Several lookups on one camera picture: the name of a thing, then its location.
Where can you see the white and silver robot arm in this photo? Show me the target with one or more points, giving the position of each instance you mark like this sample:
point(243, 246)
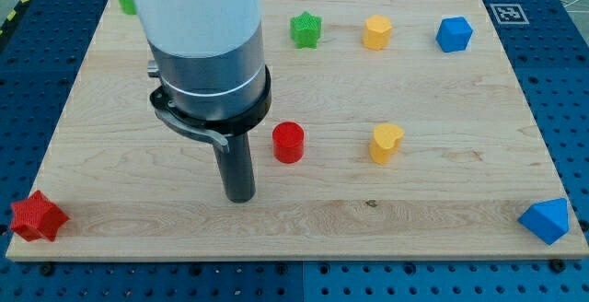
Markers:
point(209, 53)

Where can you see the yellow heart block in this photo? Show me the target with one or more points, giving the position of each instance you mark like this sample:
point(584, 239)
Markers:
point(385, 141)

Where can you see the red cylinder block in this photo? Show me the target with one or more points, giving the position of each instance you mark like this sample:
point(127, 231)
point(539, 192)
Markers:
point(288, 142)

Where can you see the black cylindrical pointer tool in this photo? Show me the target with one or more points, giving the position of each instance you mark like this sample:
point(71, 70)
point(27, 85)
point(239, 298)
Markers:
point(236, 171)

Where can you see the black tool clamp with lever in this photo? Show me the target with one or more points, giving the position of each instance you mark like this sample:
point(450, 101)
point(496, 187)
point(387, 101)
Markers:
point(215, 132)

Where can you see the light wooden board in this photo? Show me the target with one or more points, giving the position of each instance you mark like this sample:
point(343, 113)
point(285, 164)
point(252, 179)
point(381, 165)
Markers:
point(471, 161)

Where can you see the green star block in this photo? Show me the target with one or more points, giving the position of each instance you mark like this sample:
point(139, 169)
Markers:
point(305, 30)

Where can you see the yellow hexagon block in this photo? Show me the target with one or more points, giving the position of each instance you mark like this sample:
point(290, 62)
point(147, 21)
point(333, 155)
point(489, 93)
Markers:
point(377, 32)

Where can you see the blue cube block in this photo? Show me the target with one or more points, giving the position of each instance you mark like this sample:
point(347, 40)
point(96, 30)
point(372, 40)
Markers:
point(454, 34)

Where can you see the white fiducial marker tag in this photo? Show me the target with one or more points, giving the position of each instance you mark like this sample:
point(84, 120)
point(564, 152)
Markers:
point(509, 14)

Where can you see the blue triangular prism block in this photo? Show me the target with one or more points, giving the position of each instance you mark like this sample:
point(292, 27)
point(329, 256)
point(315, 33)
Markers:
point(548, 220)

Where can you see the red star block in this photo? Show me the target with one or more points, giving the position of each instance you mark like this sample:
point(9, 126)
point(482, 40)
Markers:
point(37, 217)

